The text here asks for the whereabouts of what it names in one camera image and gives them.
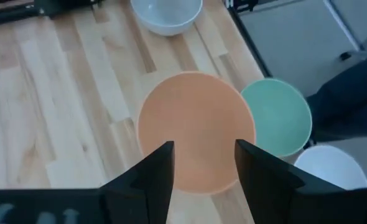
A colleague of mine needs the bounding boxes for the orange bowl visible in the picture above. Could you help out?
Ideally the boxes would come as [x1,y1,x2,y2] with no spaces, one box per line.
[136,71,257,195]

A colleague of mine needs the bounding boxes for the mint green bowl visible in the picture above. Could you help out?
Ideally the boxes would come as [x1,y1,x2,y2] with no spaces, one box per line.
[239,77,314,158]

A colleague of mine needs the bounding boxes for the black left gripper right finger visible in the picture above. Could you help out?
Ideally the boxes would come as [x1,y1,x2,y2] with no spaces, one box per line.
[234,138,346,224]

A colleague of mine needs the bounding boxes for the white bowl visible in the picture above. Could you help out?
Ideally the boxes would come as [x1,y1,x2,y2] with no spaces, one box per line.
[129,0,203,37]
[293,144,367,191]

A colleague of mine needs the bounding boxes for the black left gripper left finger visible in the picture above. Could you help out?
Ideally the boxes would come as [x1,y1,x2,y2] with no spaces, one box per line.
[100,140,175,224]

